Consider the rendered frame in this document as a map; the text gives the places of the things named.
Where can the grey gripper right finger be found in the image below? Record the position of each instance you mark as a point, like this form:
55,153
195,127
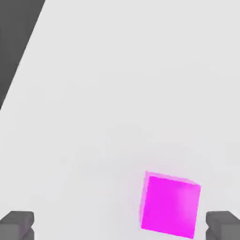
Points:
223,226

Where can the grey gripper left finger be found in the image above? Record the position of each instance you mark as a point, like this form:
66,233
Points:
16,225

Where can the small magenta cube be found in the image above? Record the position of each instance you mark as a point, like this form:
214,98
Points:
170,206

